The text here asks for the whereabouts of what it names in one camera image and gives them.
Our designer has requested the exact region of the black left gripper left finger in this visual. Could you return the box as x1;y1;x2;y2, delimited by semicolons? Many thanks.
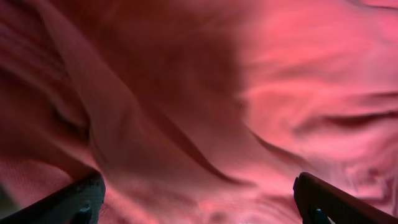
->
1;172;106;224

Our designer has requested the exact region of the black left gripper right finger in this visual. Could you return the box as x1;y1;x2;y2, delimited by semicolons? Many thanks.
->
293;172;397;224

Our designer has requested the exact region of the red orange t-shirt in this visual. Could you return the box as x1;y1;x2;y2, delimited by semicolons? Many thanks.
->
1;0;397;223

